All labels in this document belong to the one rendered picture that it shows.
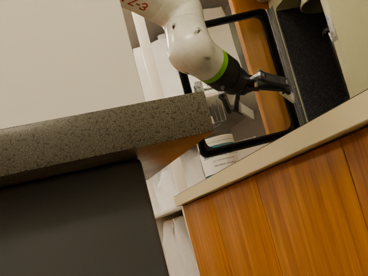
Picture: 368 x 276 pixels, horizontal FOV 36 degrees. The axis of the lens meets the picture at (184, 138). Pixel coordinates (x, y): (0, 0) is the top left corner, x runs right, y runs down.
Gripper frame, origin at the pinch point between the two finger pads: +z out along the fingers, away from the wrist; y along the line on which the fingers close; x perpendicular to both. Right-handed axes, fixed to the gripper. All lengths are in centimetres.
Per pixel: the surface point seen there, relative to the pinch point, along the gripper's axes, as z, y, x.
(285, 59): 7.8, -2.8, -18.2
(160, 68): 51, 84, -80
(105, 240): -85, -27, 64
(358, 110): -50, -41, 40
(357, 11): -6.3, -31.1, -11.3
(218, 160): 23.7, 35.6, -3.8
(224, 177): -6.1, 13.3, 19.2
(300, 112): 14.1, -1.9, -3.0
